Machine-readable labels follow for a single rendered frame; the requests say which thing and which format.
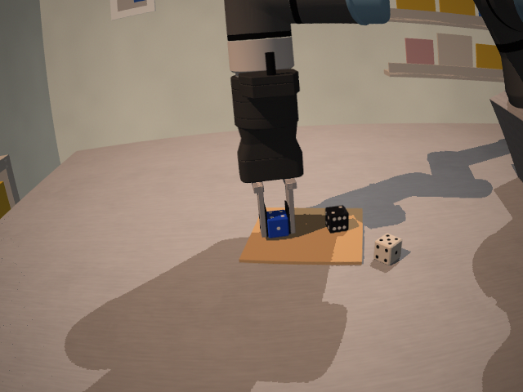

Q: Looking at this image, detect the orange flat mat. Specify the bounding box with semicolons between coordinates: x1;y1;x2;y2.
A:
239;208;363;265

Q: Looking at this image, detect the white die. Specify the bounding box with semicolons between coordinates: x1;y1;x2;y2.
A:
373;234;402;265

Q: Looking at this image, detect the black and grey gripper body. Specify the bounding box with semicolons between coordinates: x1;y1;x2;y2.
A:
227;37;304;183

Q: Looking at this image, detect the blue die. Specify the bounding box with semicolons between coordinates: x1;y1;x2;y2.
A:
266;210;289;238

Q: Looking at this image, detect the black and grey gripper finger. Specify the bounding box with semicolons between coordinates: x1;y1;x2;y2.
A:
283;178;297;234
252;181;269;238

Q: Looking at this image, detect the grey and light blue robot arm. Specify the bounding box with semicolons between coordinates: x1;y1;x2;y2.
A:
224;0;523;109

